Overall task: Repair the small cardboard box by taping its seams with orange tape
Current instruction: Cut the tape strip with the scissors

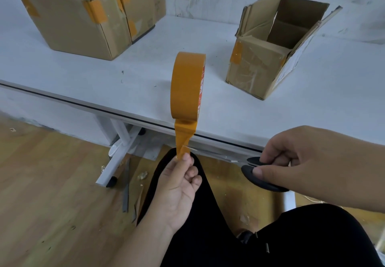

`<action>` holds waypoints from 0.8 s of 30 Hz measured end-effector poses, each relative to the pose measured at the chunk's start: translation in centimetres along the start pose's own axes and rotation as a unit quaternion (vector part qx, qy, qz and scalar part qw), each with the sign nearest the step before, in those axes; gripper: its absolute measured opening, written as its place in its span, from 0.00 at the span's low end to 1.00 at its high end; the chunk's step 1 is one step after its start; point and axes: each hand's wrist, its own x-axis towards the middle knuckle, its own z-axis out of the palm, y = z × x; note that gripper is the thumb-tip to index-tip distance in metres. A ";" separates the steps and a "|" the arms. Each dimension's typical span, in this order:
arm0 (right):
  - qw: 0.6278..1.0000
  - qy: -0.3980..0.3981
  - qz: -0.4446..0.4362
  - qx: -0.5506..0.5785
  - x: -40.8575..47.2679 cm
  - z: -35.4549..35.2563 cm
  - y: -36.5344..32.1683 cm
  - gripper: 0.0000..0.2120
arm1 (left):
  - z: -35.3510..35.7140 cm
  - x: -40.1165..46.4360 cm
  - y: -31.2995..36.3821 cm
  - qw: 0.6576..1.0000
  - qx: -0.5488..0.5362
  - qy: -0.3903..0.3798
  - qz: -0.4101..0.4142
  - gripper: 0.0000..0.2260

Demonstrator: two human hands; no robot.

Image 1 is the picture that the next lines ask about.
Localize taped closed cardboard box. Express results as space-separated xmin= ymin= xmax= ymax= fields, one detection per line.
xmin=13 ymin=0 xmax=132 ymax=61

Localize white metal table leg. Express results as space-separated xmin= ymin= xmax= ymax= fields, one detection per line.
xmin=95 ymin=116 xmax=142 ymax=188

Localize person's left forearm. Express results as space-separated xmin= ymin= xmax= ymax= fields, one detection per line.
xmin=111 ymin=216 xmax=178 ymax=267

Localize tall printed cardboard box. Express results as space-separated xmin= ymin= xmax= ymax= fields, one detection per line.
xmin=42 ymin=0 xmax=167 ymax=45

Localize orange tape roll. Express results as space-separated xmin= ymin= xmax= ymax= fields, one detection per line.
xmin=170 ymin=52 xmax=207 ymax=160

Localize person's black trousers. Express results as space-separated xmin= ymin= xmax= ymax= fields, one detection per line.
xmin=137 ymin=148 xmax=384 ymax=267

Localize open cardboard box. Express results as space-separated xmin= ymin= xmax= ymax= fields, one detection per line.
xmin=225 ymin=0 xmax=343 ymax=101

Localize black handled scissors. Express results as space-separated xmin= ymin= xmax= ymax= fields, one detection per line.
xmin=183 ymin=146 xmax=290 ymax=193

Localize person's left hand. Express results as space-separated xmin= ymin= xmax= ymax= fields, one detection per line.
xmin=153 ymin=153 xmax=203 ymax=233

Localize person's right hand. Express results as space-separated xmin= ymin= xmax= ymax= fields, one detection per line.
xmin=253 ymin=125 xmax=371 ymax=211

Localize grey strip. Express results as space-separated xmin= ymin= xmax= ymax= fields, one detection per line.
xmin=122 ymin=158 xmax=131 ymax=213

